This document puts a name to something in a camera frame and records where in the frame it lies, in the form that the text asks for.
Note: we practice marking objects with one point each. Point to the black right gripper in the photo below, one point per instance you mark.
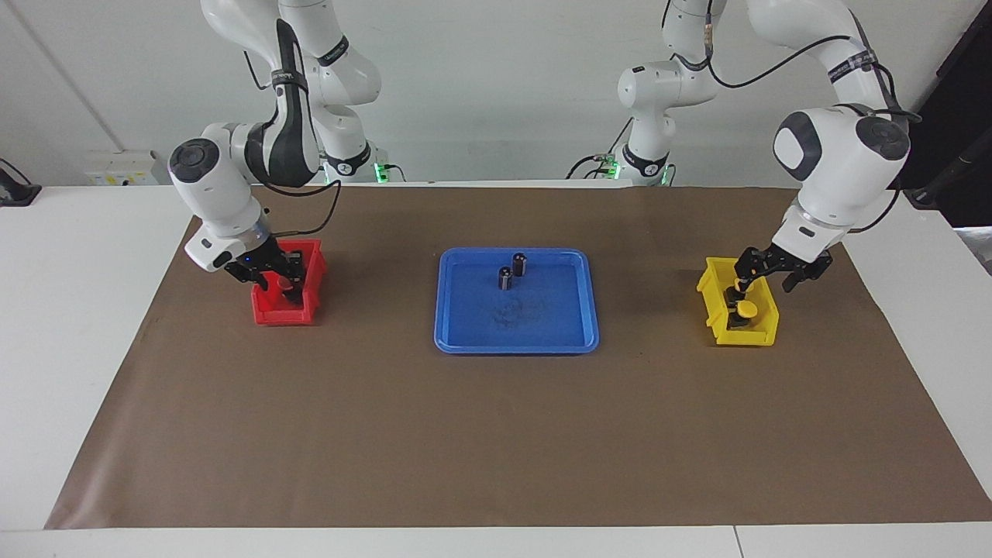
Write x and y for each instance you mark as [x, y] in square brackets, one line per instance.
[263, 263]

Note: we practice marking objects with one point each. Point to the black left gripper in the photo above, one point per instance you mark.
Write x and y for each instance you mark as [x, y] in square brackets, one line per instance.
[775, 257]

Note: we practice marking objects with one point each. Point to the red push button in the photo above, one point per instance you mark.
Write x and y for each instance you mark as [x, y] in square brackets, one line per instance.
[279, 286]

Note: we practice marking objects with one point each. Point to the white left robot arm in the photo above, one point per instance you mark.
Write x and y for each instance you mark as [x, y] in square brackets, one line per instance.
[845, 163]

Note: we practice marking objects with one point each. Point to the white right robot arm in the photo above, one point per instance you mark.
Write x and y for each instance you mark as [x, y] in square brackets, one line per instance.
[217, 186]

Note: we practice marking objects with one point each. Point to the blue plastic tray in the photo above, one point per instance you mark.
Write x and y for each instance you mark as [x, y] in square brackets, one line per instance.
[542, 325]

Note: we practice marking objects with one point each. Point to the red plastic bin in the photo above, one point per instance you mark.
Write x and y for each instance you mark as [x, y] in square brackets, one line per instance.
[287, 316]

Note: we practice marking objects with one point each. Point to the yellow plastic bin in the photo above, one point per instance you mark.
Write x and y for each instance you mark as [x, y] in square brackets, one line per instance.
[756, 335]

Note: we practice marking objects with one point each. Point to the black stand pole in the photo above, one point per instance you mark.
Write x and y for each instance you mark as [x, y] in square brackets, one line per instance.
[942, 182]

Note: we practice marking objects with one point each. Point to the small black cylinder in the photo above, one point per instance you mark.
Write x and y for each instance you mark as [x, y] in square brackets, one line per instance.
[504, 277]
[520, 263]

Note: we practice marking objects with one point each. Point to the brown paper mat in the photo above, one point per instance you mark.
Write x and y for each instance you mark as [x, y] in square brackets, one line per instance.
[496, 434]

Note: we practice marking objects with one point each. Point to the black background panel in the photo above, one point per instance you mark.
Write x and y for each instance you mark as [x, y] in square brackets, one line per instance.
[969, 93]

